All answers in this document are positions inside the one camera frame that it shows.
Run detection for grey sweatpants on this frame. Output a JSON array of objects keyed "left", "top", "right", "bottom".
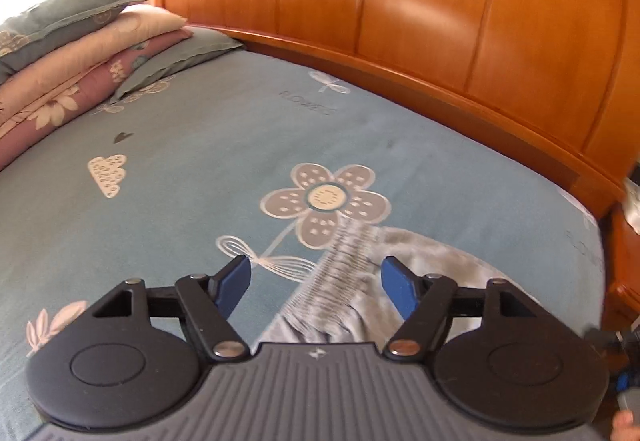
[{"left": 252, "top": 220, "right": 508, "bottom": 350}]

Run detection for person's right hand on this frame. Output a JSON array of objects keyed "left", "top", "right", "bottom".
[{"left": 610, "top": 409, "right": 640, "bottom": 441}]

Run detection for wooden nightstand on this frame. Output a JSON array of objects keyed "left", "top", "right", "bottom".
[{"left": 602, "top": 206, "right": 640, "bottom": 329}]

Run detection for blue floral bed sheet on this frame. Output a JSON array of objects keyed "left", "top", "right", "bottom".
[{"left": 1, "top": 51, "right": 605, "bottom": 440}]

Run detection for pink floral folded quilt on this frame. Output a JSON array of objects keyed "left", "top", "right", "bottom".
[{"left": 1, "top": 5, "right": 192, "bottom": 167}]

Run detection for orange wooden headboard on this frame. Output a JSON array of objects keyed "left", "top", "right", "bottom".
[{"left": 155, "top": 0, "right": 639, "bottom": 216}]

